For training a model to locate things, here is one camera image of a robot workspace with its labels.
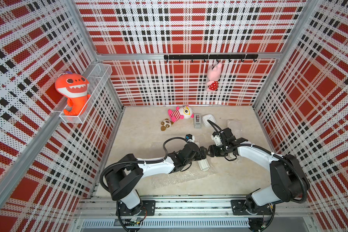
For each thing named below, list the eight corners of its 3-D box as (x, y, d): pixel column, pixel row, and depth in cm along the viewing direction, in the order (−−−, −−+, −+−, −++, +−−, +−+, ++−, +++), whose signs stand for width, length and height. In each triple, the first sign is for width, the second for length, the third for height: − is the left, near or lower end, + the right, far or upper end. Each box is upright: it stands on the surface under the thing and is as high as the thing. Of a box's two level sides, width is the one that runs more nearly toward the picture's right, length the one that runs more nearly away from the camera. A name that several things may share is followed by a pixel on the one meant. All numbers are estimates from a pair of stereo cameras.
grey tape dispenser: (194, 128, 109) (194, 124, 105) (193, 117, 117) (193, 113, 113) (201, 128, 109) (202, 124, 105) (200, 117, 117) (201, 113, 113)
